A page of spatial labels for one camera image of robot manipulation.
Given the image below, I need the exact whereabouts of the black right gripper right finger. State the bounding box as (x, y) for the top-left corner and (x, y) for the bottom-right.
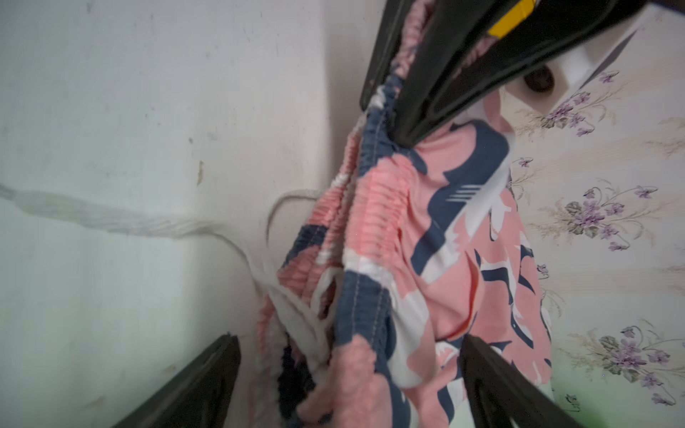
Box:
(460, 335), (581, 428)

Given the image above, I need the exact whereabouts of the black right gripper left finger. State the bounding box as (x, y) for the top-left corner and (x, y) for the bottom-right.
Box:
(116, 333), (241, 428)

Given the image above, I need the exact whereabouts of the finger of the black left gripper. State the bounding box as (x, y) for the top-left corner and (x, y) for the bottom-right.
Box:
(359, 0), (413, 112)
(389, 0), (645, 148)

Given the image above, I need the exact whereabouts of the pink patterned garment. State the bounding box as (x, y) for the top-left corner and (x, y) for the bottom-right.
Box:
(1, 1), (551, 427)

